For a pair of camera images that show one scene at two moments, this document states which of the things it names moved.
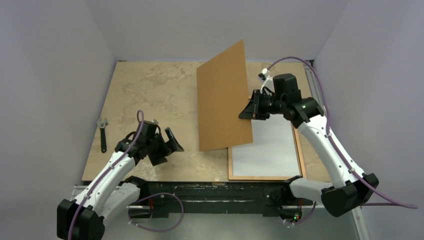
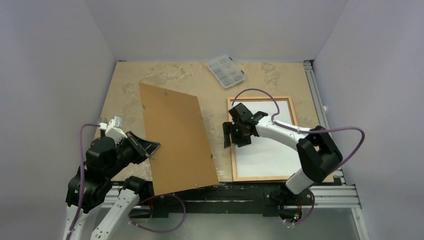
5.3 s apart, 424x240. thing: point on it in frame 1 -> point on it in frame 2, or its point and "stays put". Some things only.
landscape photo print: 272,152 stays put
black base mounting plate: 157,199 stays put
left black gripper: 160,157 -> 145,147
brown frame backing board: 222,93 -> 183,160
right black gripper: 257,106 -> 228,133
